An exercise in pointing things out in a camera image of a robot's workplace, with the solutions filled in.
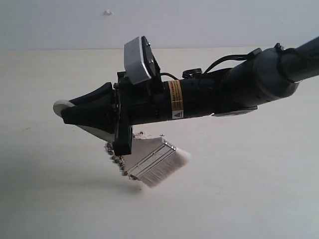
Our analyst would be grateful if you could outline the pile of rice and pellets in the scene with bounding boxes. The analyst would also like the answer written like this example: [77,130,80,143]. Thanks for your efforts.
[104,131,153,181]

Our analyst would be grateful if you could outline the white paint brush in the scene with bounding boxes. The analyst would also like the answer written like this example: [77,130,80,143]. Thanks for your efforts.
[127,136,191,188]

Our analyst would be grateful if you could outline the small white wall hook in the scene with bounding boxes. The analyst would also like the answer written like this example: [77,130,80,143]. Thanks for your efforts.
[103,9,113,15]

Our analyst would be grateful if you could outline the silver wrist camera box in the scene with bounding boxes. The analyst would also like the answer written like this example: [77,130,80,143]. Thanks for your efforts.
[124,35,160,85]

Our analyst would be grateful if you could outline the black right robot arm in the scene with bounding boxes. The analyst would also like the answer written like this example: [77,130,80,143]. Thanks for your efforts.
[53,36,319,156]

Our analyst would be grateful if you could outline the black cable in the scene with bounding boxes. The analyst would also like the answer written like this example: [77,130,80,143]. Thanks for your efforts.
[159,43,319,80]

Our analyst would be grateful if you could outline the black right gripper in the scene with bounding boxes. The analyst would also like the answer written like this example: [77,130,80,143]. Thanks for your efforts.
[61,68,257,156]

